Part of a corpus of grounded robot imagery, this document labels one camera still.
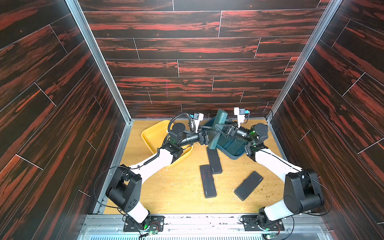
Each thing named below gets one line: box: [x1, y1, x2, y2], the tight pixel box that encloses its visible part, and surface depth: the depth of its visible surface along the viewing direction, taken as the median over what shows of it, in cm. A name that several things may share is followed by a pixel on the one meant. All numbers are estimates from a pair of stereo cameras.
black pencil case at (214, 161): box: [206, 147, 223, 175], surface depth 96 cm
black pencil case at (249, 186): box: [234, 171, 264, 201], surface depth 86 cm
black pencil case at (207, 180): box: [200, 164, 217, 199], surface depth 89 cm
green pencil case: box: [208, 109, 228, 150], surface depth 68 cm
